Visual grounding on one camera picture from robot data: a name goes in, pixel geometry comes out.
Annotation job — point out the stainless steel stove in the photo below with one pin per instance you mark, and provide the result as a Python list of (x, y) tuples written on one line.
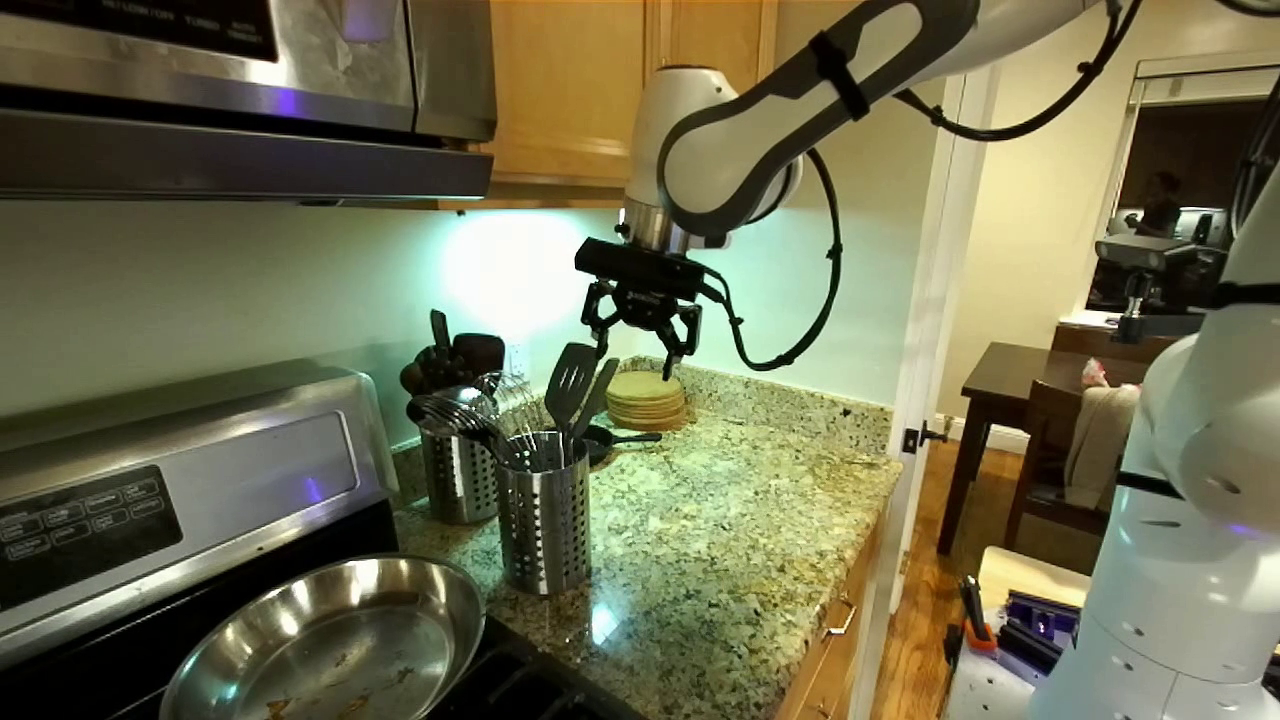
[(132, 526)]

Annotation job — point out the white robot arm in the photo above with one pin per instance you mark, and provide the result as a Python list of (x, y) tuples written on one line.
[(711, 157)]

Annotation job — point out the black slotted spatula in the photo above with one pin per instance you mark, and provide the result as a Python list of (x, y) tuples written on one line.
[(571, 382)]

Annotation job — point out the stack of round cork trivets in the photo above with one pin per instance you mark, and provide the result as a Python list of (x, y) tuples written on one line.
[(644, 398)]

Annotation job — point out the stainless steel microwave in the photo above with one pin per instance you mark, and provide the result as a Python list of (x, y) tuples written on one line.
[(328, 102)]

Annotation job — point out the dark wooden table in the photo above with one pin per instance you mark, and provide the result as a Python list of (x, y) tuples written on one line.
[(1039, 394)]

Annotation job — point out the wooden lower cabinet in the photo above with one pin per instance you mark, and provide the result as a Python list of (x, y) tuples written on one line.
[(829, 653)]

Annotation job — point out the black utensils in rear holder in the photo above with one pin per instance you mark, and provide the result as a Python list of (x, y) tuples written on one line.
[(469, 358)]

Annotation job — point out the perforated steel utensil holder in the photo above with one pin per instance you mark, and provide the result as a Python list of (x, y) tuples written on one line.
[(456, 469), (545, 512)]

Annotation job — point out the wooden upper cabinet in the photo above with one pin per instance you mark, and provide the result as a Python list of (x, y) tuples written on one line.
[(571, 83)]

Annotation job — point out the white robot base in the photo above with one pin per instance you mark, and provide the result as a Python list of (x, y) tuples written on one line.
[(1183, 609)]

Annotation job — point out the steel frying pan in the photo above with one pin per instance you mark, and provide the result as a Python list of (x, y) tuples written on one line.
[(376, 638)]

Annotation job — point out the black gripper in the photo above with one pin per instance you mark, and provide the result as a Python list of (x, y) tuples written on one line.
[(641, 289)]

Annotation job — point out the wooden cabinet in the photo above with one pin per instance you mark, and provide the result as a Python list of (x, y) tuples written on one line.
[(571, 83), (829, 653)]

